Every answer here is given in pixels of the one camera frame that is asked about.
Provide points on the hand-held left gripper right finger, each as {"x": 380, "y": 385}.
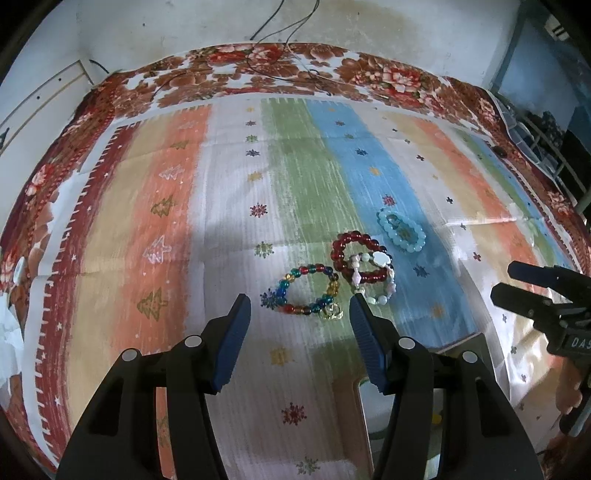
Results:
{"x": 369, "y": 344}

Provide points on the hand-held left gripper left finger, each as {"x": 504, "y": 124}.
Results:
{"x": 231, "y": 341}

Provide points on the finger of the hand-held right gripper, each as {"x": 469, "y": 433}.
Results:
{"x": 549, "y": 278}
{"x": 526, "y": 302}

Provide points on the person's right hand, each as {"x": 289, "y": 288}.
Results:
{"x": 569, "y": 390}

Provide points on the small black object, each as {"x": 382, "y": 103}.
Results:
{"x": 499, "y": 151}

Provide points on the metal rack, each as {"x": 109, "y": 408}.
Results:
{"x": 545, "y": 134}

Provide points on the striped pastel tablecloth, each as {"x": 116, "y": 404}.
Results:
{"x": 304, "y": 184}

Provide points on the striped colourful tablecloth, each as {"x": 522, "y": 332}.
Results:
{"x": 221, "y": 69}

